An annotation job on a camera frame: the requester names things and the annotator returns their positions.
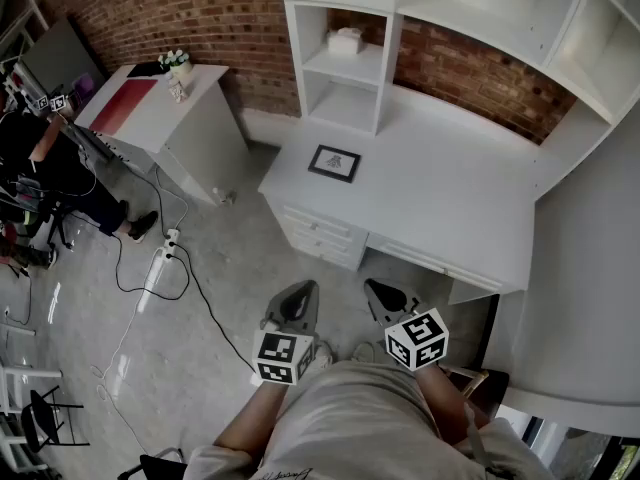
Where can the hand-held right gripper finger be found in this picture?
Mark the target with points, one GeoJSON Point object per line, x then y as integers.
{"type": "Point", "coordinates": [405, 295]}
{"type": "Point", "coordinates": [372, 303]}

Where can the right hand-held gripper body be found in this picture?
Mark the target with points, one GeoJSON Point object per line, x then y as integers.
{"type": "Point", "coordinates": [417, 340]}

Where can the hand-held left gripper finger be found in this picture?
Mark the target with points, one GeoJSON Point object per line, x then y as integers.
{"type": "Point", "coordinates": [312, 303]}
{"type": "Point", "coordinates": [274, 302]}

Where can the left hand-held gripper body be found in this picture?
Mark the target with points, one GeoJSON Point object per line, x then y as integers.
{"type": "Point", "coordinates": [285, 353]}

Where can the black framed picture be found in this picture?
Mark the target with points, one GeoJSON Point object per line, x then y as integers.
{"type": "Point", "coordinates": [334, 164]}

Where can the person's left forearm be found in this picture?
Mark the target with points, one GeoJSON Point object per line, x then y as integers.
{"type": "Point", "coordinates": [255, 418]}

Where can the person's right forearm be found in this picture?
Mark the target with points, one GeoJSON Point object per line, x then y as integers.
{"type": "Point", "coordinates": [445, 398]}

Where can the white corner desk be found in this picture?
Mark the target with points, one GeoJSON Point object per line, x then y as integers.
{"type": "Point", "coordinates": [450, 193]}

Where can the red mat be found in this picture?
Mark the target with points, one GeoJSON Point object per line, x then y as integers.
{"type": "Point", "coordinates": [122, 105]}

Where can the person's left shoe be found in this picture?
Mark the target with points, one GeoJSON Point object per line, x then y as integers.
{"type": "Point", "coordinates": [322, 355]}

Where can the person's shoe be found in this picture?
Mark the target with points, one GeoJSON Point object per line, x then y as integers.
{"type": "Point", "coordinates": [322, 355]}
{"type": "Point", "coordinates": [144, 225]}
{"type": "Point", "coordinates": [364, 352]}

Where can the person's right shoe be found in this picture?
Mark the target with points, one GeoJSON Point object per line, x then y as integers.
{"type": "Point", "coordinates": [364, 352]}

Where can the person's grey t-shirt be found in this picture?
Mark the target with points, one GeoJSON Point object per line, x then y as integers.
{"type": "Point", "coordinates": [360, 428]}

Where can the small floor litter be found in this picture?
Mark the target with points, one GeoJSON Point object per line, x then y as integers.
{"type": "Point", "coordinates": [224, 196]}

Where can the white side cabinet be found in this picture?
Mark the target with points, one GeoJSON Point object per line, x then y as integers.
{"type": "Point", "coordinates": [200, 138]}

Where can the large white panel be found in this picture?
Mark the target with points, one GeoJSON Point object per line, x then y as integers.
{"type": "Point", "coordinates": [590, 268]}

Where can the glass window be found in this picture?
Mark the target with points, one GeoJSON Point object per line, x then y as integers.
{"type": "Point", "coordinates": [575, 448]}

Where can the white shelf hutch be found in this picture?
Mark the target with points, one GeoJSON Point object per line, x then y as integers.
{"type": "Point", "coordinates": [345, 68]}

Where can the black folding chair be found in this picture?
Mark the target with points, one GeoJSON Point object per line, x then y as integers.
{"type": "Point", "coordinates": [40, 413]}

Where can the white flowers in pot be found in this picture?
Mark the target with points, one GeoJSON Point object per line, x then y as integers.
{"type": "Point", "coordinates": [177, 65]}

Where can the white tissue box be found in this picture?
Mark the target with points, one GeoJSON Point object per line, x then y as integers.
{"type": "Point", "coordinates": [345, 40]}

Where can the black flat mat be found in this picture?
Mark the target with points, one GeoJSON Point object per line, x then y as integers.
{"type": "Point", "coordinates": [145, 70]}

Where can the white metal rack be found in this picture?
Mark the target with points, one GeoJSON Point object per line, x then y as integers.
{"type": "Point", "coordinates": [10, 383]}

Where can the grey flat panel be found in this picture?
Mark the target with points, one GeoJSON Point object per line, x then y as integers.
{"type": "Point", "coordinates": [60, 63]}

